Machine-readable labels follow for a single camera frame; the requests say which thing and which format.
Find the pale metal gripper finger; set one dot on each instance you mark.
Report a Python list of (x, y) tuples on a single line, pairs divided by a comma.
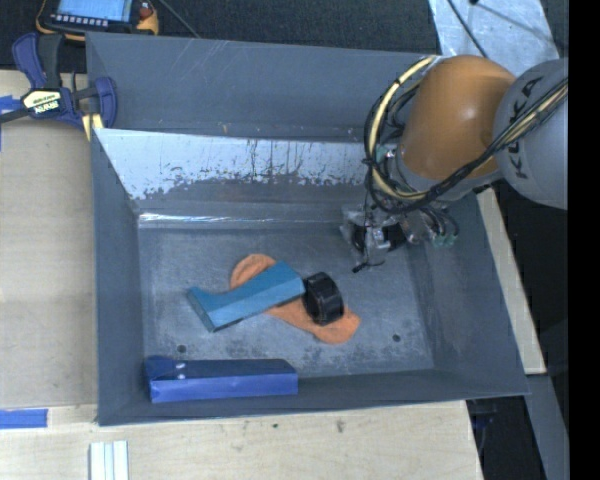
[(377, 240), (352, 218)]

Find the black ribbed round object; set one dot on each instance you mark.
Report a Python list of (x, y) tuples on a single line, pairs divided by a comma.
[(324, 298)]

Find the orange cloth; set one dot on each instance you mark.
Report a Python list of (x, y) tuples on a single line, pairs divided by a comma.
[(337, 332)]

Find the light blue angled block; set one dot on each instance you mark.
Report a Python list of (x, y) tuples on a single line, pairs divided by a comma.
[(250, 298)]

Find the grey metal bin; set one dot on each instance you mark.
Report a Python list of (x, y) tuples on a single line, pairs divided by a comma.
[(280, 93)]

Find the dark blue long box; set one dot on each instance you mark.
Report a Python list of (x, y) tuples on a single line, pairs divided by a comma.
[(220, 384)]

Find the black cylinder on white bracket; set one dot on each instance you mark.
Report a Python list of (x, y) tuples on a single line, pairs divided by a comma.
[(392, 235)]

